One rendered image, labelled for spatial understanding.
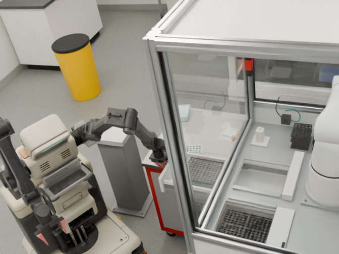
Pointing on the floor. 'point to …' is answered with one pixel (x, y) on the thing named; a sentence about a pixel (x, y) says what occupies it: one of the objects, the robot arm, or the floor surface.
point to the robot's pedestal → (125, 173)
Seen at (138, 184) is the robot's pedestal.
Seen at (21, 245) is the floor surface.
